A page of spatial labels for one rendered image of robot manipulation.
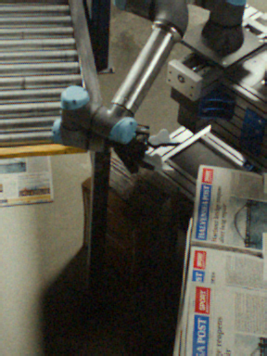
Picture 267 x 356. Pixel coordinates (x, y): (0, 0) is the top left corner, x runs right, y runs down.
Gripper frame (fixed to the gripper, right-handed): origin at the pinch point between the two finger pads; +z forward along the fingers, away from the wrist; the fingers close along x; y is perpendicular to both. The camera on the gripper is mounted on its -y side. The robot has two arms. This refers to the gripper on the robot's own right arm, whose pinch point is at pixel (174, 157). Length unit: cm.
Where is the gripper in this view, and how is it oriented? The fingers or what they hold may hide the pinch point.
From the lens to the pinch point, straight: 221.9
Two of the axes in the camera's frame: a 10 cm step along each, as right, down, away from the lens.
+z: 9.8, 1.8, -0.7
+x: 1.7, -6.5, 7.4
